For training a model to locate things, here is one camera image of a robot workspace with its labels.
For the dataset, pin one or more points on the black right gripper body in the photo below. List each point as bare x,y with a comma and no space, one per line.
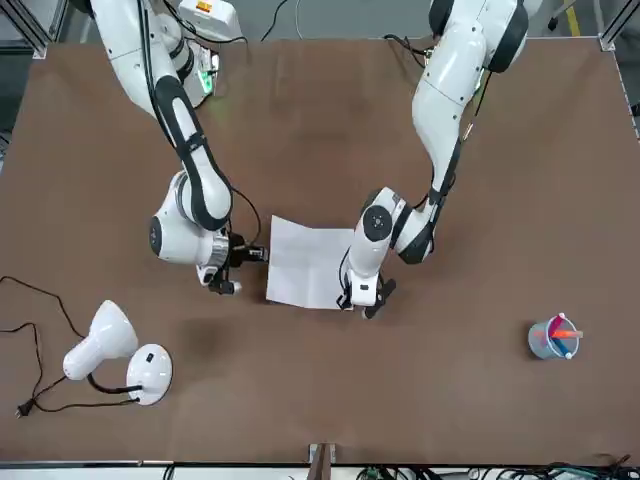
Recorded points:
240,252

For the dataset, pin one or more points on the white A4 paper sheet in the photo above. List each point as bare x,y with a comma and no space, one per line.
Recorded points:
300,260

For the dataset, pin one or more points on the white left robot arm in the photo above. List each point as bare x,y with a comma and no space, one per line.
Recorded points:
450,75

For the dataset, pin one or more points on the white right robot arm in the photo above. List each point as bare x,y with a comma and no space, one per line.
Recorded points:
130,50

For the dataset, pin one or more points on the white desk lamp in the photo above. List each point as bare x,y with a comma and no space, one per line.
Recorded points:
105,335

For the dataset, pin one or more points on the clear pen holder cup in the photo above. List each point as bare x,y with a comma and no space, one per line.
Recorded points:
542,345

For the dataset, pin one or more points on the pink pen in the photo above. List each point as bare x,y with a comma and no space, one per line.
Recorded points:
557,325

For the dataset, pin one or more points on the blue pen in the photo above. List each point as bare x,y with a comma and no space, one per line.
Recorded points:
566,349

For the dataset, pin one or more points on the orange pen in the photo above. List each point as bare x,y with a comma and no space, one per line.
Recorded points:
570,333

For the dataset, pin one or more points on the white box with warning label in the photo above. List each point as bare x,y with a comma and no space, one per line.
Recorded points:
220,20

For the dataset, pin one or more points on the table divider post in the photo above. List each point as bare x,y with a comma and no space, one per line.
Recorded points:
322,460

